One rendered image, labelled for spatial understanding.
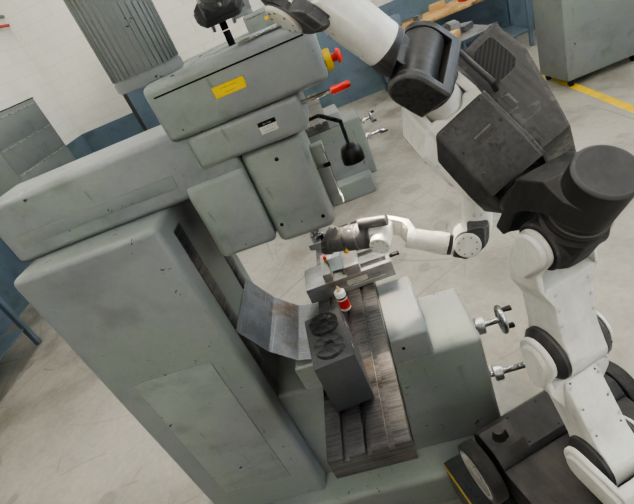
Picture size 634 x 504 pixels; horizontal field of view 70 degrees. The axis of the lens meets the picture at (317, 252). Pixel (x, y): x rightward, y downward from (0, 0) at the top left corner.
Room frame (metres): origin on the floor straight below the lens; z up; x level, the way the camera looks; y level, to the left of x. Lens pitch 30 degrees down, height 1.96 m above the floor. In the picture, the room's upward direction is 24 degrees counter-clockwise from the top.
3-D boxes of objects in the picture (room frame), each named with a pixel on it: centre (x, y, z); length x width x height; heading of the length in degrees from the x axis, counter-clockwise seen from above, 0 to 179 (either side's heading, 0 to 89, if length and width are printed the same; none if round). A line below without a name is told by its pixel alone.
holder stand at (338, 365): (1.02, 0.07, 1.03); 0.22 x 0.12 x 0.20; 176
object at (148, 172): (1.46, 0.47, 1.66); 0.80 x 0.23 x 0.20; 79
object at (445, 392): (1.36, -0.05, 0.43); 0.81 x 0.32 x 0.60; 79
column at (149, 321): (1.48, 0.58, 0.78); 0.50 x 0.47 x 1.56; 79
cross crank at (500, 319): (1.27, -0.51, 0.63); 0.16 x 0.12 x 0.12; 79
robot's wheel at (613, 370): (0.90, -0.72, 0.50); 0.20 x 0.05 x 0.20; 7
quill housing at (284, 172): (1.37, -0.02, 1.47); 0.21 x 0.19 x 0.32; 169
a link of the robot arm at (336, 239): (1.32, -0.10, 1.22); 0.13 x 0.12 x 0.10; 148
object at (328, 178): (1.35, -0.13, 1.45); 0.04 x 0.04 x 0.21; 79
